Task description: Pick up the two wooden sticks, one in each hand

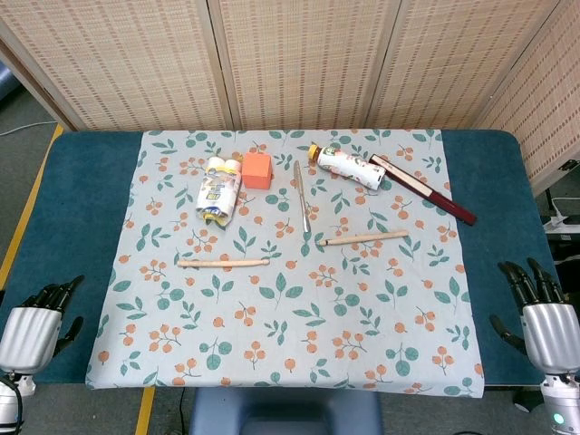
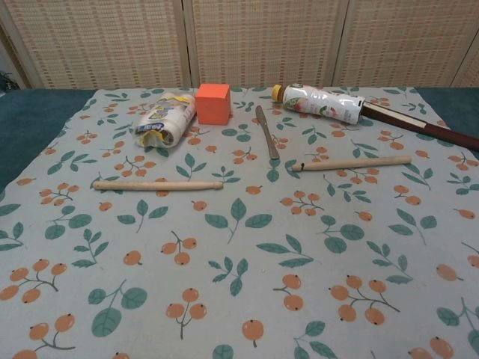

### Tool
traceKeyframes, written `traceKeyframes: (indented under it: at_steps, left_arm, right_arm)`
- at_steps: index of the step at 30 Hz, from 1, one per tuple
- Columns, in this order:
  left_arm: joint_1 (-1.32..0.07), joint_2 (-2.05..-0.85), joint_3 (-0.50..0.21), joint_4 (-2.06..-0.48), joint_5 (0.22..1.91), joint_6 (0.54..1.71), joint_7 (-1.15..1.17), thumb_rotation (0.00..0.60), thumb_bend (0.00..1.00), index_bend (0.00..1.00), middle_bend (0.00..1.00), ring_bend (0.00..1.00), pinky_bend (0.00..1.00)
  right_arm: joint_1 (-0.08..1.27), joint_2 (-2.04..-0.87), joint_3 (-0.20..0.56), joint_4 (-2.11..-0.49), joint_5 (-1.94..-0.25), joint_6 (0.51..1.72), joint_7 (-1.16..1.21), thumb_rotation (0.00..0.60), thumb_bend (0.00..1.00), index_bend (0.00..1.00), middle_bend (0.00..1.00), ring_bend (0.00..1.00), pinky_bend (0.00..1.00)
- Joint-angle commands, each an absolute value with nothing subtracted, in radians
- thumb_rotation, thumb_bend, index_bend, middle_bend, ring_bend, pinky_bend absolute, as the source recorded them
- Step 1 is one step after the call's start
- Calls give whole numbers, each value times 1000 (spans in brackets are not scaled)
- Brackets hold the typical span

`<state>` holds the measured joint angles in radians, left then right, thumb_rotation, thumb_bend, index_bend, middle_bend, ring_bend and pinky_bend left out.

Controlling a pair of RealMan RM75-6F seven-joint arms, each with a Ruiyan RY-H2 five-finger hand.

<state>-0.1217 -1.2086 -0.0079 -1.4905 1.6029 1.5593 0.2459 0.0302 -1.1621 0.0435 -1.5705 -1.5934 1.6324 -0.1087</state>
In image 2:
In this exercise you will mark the dark red folded fan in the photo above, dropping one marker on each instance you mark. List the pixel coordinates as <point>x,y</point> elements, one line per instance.
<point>419,126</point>

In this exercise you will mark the metal table knife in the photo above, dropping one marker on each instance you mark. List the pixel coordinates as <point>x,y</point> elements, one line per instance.
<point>266,131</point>

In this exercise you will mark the fruit and leaf print tablecloth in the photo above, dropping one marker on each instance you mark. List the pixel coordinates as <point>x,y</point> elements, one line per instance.
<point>239,261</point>

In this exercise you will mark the white bottle with yellow cap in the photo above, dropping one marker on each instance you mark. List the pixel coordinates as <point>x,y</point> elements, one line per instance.
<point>322,104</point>

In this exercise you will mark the orange cube block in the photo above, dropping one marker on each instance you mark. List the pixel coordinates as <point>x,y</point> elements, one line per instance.
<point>211,108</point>

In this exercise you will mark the wooden stick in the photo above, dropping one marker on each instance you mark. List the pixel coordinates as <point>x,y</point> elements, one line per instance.
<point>355,164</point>
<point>157,186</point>

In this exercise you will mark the woven bamboo folding screen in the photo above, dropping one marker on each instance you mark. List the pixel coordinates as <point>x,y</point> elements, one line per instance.
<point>262,41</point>

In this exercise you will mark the crumpled white snack bag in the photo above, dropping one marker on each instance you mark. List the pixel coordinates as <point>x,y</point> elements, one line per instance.
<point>168,116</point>

